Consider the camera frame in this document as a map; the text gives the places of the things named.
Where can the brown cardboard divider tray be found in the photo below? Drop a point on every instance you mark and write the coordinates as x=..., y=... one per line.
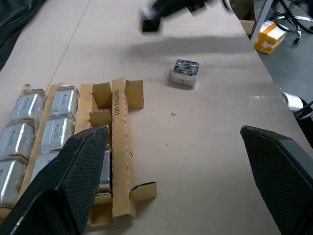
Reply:
x=119, y=147

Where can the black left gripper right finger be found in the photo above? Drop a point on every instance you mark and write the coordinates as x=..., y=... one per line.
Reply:
x=281, y=176

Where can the grey metal post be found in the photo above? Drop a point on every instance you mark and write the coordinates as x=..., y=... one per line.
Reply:
x=261, y=17

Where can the black office chair base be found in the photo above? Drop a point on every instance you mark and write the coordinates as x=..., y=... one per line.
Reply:
x=293, y=14

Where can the yellow and white taped box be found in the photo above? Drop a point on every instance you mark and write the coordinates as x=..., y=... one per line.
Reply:
x=269, y=36

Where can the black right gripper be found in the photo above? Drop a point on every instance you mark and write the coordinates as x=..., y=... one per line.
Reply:
x=178, y=7

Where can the brown cardboard box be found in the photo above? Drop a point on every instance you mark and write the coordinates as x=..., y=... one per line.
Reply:
x=248, y=27

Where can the silver robot body part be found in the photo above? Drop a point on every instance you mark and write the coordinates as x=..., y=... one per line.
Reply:
x=292, y=100

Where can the black fabric cover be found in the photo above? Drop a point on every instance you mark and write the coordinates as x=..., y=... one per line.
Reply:
x=14, y=22

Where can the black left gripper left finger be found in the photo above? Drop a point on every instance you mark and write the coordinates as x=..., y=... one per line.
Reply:
x=61, y=186

